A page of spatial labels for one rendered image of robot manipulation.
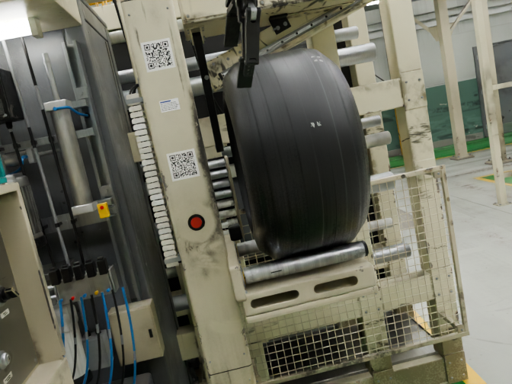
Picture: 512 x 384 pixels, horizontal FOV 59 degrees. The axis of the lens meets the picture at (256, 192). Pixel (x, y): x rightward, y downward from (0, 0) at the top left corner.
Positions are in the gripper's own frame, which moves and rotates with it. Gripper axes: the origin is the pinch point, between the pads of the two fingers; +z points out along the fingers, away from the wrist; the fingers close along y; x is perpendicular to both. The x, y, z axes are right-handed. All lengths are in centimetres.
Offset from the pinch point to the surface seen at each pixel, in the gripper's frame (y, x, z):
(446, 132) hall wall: -539, 675, 627
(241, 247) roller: 5, 7, 69
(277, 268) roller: 25, 11, 47
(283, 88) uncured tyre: -3.4, 12.7, 10.6
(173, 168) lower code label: -3.4, -13.3, 36.1
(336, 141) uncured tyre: 11.2, 22.3, 14.5
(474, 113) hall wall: -559, 740, 588
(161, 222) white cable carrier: 6, -18, 47
